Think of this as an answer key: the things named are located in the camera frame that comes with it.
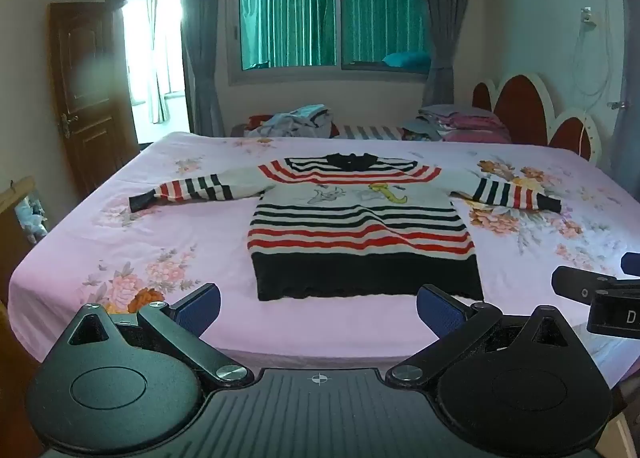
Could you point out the red scalloped headboard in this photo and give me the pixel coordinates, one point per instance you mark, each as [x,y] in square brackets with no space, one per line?
[520,107]

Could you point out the grey striped cloth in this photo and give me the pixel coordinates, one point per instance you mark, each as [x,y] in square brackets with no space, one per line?
[370,131]

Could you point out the stuffed toy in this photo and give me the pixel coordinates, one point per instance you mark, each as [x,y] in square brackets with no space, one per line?
[32,220]

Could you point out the grey curtain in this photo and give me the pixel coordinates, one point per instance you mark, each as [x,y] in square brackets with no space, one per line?
[440,12]
[200,37]

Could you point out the pink folded blankets stack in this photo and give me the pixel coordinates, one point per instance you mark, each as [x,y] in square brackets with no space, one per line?
[475,130]

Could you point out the wall socket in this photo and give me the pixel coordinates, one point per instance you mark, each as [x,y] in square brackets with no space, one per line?
[589,17]

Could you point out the teal cushion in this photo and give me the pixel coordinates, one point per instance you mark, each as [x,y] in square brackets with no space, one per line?
[405,60]

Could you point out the pile of grey clothes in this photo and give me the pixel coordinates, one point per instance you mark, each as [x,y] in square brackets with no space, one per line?
[300,120]

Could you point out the brown wooden door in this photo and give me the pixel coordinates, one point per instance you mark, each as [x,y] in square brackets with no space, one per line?
[90,112]

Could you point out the pink floral bed sheet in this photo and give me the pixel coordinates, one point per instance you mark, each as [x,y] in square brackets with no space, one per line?
[200,238]

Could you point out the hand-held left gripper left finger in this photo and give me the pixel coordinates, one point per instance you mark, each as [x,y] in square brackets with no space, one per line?
[200,310]

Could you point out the sliding window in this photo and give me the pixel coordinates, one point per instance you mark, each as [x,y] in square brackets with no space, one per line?
[336,22]

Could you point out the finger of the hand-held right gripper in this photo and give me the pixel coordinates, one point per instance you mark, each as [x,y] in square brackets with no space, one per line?
[632,263]
[580,284]

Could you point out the wooden furniture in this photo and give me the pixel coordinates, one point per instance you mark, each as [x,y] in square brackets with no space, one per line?
[12,238]

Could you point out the green curtain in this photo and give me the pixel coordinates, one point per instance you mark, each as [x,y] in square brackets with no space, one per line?
[295,17]

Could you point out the striped knit sweater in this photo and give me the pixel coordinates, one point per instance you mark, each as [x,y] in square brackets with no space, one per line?
[360,238]

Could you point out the white sheer curtain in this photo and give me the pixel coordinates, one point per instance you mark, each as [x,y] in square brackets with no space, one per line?
[157,62]

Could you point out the colourful patterned cloth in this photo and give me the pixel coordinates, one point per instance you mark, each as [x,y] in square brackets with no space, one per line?
[420,131]

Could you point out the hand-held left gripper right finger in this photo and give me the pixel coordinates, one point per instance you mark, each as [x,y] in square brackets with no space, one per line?
[440,310]

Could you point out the grey folded cloth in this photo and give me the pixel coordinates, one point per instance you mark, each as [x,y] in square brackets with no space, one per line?
[450,112]

